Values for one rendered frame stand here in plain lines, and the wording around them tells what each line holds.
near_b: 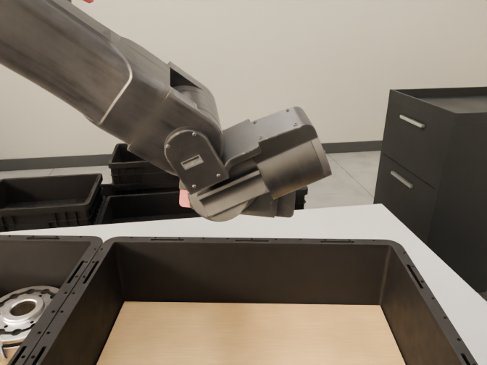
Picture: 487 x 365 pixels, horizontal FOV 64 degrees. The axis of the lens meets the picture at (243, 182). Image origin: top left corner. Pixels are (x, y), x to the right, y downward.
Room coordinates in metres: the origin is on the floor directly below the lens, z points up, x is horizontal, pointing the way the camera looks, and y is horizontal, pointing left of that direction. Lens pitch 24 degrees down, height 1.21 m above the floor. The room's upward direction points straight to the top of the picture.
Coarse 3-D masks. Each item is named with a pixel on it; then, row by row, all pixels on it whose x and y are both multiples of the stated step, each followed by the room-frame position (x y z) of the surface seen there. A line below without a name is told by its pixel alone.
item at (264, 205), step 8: (256, 200) 0.40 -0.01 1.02; (264, 200) 0.40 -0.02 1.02; (272, 200) 0.40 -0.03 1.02; (192, 208) 0.41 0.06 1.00; (248, 208) 0.40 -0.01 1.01; (256, 208) 0.40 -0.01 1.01; (264, 208) 0.40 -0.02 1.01; (272, 208) 0.40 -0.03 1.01; (264, 216) 0.40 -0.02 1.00; (272, 216) 0.39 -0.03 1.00
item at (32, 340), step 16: (0, 240) 0.46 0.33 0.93; (16, 240) 0.46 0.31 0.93; (32, 240) 0.46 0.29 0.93; (48, 240) 0.45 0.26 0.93; (64, 240) 0.45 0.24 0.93; (80, 240) 0.45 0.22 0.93; (96, 240) 0.45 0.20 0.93; (80, 272) 0.38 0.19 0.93; (64, 288) 0.35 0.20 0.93; (48, 320) 0.31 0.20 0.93; (32, 336) 0.28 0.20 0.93; (16, 352) 0.26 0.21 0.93
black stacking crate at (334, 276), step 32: (128, 256) 0.45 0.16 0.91; (160, 256) 0.45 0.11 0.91; (192, 256) 0.45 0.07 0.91; (224, 256) 0.45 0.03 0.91; (256, 256) 0.45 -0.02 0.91; (288, 256) 0.45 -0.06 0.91; (320, 256) 0.45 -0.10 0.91; (352, 256) 0.45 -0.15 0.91; (384, 256) 0.44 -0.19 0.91; (96, 288) 0.38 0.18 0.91; (128, 288) 0.45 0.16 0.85; (160, 288) 0.45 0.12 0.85; (192, 288) 0.45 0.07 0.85; (224, 288) 0.45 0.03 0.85; (256, 288) 0.45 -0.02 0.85; (288, 288) 0.45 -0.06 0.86; (320, 288) 0.45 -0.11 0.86; (352, 288) 0.45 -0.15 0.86; (384, 288) 0.44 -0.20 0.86; (96, 320) 0.36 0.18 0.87; (416, 320) 0.34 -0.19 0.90; (64, 352) 0.29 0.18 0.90; (96, 352) 0.35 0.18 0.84; (416, 352) 0.33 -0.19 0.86; (448, 352) 0.27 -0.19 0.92
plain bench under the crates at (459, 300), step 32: (128, 224) 0.90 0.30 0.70; (160, 224) 0.90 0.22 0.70; (192, 224) 0.90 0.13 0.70; (224, 224) 0.90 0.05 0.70; (256, 224) 0.90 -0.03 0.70; (288, 224) 0.90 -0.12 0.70; (320, 224) 0.90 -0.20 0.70; (352, 224) 0.90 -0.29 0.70; (384, 224) 0.90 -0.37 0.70; (416, 256) 0.75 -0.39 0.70; (448, 288) 0.64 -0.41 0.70; (480, 320) 0.55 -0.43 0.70; (480, 352) 0.48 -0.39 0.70
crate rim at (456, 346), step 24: (120, 240) 0.45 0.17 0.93; (144, 240) 0.45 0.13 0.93; (168, 240) 0.45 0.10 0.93; (192, 240) 0.45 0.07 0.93; (216, 240) 0.45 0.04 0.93; (240, 240) 0.46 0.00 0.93; (264, 240) 0.46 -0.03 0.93; (288, 240) 0.45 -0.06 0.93; (312, 240) 0.45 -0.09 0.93; (336, 240) 0.45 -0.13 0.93; (360, 240) 0.45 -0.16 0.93; (384, 240) 0.45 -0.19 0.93; (96, 264) 0.42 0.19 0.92; (408, 264) 0.40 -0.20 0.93; (72, 312) 0.32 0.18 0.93; (432, 312) 0.32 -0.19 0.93; (48, 336) 0.28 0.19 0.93; (456, 336) 0.28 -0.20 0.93; (456, 360) 0.26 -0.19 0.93
